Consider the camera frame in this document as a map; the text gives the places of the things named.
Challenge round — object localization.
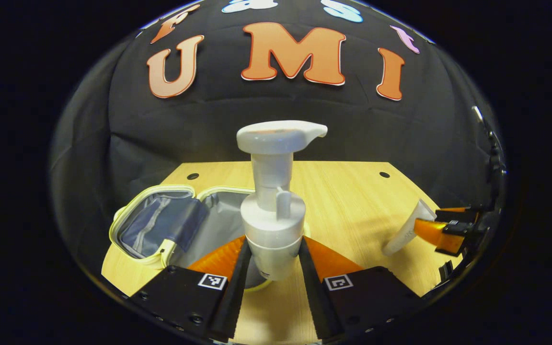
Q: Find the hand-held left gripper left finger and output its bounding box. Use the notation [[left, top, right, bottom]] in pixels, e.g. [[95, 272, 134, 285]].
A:
[[130, 235, 253, 343]]

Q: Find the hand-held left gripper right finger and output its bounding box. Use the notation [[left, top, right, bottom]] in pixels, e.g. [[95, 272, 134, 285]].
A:
[[298, 236, 423, 342]]

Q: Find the white squeeze tube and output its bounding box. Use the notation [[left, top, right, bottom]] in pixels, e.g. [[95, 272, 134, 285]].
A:
[[382, 199, 437, 257]]

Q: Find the white pump bottle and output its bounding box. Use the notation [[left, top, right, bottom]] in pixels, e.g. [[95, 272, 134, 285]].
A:
[[236, 120, 328, 282]]

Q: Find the pale yellow suitcase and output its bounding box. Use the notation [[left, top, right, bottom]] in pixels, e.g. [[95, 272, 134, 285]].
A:
[[108, 184, 305, 293]]

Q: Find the black backdrop cloth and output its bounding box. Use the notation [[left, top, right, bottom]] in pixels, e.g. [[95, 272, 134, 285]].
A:
[[48, 0, 506, 269]]

